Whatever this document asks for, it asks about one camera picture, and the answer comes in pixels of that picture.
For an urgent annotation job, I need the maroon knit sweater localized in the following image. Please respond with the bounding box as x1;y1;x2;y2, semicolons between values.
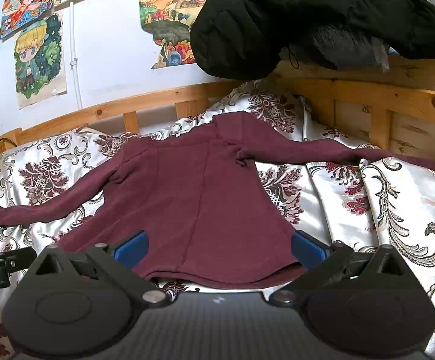
0;111;435;290

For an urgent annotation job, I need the floral satin bed cover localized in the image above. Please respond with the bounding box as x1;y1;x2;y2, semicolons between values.
0;80;435;359

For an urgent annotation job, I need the blond boy anime drawing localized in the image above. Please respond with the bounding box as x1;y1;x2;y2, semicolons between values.
14;14;67;109

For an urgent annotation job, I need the black puffer jacket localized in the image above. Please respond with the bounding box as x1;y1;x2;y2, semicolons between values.
190;0;435;80

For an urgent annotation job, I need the autumn landscape painting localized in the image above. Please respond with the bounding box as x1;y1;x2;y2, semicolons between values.
139;0;205;69

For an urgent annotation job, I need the red-haired girl anime drawing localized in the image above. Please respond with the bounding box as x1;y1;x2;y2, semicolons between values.
0;0;53;39

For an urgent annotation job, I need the wooden bed frame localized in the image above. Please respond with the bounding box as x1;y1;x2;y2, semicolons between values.
0;56;435;154

